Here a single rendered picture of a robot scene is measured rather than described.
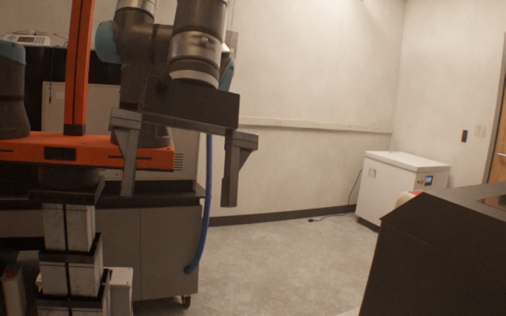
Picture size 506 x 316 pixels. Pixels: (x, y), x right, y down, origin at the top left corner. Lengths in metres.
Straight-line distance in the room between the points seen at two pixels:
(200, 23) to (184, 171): 1.41
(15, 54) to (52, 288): 0.58
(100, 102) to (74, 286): 1.00
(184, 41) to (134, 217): 1.40
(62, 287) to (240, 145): 0.66
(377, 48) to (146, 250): 3.28
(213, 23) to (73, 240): 0.63
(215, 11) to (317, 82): 3.10
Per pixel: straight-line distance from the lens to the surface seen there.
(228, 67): 0.79
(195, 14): 0.50
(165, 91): 0.45
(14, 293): 2.08
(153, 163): 0.79
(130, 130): 0.43
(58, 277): 0.96
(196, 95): 0.45
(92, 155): 0.80
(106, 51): 0.62
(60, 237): 0.92
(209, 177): 1.77
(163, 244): 1.89
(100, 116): 1.73
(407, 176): 3.43
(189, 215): 1.86
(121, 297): 1.16
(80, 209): 0.87
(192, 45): 0.47
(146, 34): 0.60
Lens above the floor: 1.31
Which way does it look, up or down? 10 degrees down
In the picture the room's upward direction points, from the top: 6 degrees clockwise
